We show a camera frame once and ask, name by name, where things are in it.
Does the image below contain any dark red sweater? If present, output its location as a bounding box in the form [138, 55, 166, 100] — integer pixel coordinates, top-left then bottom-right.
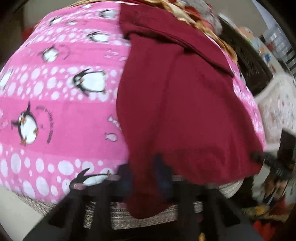
[116, 4, 262, 213]

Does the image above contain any person right hand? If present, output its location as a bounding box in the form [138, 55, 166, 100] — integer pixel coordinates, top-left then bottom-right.
[263, 174, 290, 204]

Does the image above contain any white metal railing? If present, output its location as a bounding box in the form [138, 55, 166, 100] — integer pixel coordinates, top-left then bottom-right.
[262, 24, 295, 77]

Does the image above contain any pink penguin quilt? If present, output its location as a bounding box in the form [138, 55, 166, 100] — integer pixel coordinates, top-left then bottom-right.
[1, 1, 264, 202]

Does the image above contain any grey floral headboard cushion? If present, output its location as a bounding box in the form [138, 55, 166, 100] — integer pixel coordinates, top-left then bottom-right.
[186, 0, 223, 36]

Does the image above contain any red yellow patterned blanket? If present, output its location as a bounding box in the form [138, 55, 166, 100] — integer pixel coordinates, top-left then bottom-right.
[69, 0, 239, 64]

